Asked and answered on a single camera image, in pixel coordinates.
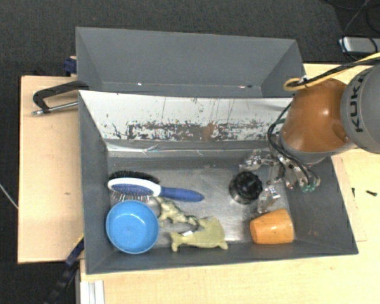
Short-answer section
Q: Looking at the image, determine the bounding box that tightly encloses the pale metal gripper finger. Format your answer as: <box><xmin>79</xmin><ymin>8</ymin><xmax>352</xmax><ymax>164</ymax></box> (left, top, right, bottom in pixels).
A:
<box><xmin>256</xmin><ymin>186</ymin><xmax>282</xmax><ymax>214</ymax></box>
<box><xmin>243</xmin><ymin>149</ymin><xmax>272</xmax><ymax>171</ymax></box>

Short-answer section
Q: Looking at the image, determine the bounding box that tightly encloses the black round ribbed knob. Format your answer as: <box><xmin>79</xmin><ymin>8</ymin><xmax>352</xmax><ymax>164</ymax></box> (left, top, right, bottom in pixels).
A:
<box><xmin>229</xmin><ymin>170</ymin><xmax>263</xmax><ymax>205</ymax></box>

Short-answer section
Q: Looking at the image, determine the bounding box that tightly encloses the orange plastic cup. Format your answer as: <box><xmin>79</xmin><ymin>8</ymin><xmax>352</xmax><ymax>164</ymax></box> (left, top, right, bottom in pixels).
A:
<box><xmin>249</xmin><ymin>208</ymin><xmax>295</xmax><ymax>245</ymax></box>

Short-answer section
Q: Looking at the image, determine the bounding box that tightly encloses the pale green plush animal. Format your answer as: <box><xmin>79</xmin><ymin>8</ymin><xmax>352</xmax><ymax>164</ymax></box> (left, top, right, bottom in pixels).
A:
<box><xmin>170</xmin><ymin>216</ymin><xmax>229</xmax><ymax>252</ymax></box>

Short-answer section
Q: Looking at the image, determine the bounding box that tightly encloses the pale green toy dinosaur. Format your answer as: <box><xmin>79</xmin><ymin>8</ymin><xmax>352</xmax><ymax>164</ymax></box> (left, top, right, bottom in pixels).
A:
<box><xmin>156</xmin><ymin>196</ymin><xmax>199</xmax><ymax>229</ymax></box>

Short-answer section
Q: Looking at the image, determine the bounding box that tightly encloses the grey metal bin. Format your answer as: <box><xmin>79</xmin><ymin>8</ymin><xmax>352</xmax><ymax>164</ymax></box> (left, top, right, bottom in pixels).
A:
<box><xmin>75</xmin><ymin>26</ymin><xmax>359</xmax><ymax>275</ymax></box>

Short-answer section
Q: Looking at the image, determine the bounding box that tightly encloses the blue and white pet brush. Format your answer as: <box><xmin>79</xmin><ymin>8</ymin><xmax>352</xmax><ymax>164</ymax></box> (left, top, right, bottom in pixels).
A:
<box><xmin>107</xmin><ymin>170</ymin><xmax>205</xmax><ymax>204</ymax></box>

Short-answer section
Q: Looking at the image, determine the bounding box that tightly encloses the blue plastic bowl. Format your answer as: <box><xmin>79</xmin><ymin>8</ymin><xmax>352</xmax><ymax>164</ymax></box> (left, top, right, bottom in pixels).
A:
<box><xmin>105</xmin><ymin>200</ymin><xmax>160</xmax><ymax>255</ymax></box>

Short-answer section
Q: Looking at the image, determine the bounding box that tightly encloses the pale wood flat board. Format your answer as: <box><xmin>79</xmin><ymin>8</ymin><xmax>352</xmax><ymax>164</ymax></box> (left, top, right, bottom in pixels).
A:
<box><xmin>17</xmin><ymin>74</ymin><xmax>85</xmax><ymax>265</ymax></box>

